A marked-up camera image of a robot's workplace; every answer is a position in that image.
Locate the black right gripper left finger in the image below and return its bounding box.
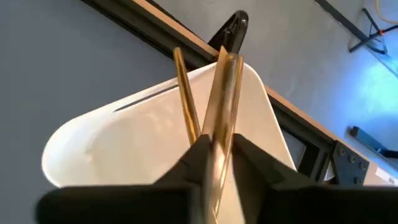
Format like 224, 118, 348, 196
35, 133, 215, 224

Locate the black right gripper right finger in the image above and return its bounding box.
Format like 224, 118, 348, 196
231, 133, 398, 224

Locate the wooden chopstick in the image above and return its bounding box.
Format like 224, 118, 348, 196
201, 45, 245, 224
172, 47, 202, 146

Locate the white plastic bin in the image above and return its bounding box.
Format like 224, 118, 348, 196
41, 60, 298, 224

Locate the blue metal floor bar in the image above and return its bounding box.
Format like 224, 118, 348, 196
348, 126, 398, 159

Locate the dark grey table mat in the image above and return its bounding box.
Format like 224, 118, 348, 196
0, 0, 218, 224

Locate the black tripod stand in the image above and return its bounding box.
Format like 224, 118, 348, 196
348, 7, 398, 54

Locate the black corner bracket plate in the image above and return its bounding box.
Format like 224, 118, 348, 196
331, 139, 371, 187

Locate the black aluminium table frame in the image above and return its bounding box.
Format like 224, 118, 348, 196
81, 0, 371, 187

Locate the yellow cable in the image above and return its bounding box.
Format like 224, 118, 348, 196
375, 0, 398, 25

